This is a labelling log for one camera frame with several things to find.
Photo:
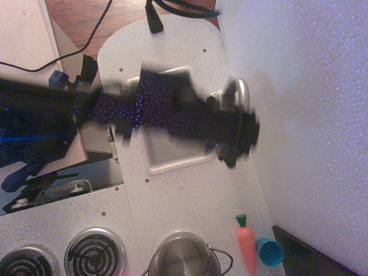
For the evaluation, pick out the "blue clamp lower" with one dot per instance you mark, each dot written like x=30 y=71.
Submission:
x=17 y=179

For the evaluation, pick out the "blue clamp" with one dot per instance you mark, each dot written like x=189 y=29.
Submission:
x=17 y=179
x=58 y=80

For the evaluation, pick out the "orange toy carrot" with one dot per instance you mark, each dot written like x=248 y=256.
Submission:
x=246 y=241

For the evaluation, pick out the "right black stove burner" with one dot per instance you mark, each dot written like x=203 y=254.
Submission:
x=95 y=251

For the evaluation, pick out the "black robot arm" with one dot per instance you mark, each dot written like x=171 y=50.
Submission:
x=166 y=101

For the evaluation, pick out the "black stove burner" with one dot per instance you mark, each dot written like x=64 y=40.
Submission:
x=30 y=259
x=95 y=251

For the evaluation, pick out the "blue clamp upper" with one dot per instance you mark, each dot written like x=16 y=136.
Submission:
x=58 y=80

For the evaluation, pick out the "silver toy faucet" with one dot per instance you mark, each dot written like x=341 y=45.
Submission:
x=215 y=100

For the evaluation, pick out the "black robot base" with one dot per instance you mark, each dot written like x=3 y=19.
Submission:
x=29 y=138

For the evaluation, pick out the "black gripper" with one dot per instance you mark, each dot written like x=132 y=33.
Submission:
x=232 y=132

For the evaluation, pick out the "left black stove burner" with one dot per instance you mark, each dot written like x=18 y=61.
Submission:
x=30 y=259

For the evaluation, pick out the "stainless steel pot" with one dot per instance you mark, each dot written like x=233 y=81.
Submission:
x=185 y=253

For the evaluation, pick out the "teal plastic cup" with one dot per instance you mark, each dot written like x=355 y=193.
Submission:
x=270 y=252

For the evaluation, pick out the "white toy sink basin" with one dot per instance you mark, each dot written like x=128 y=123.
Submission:
x=163 y=152

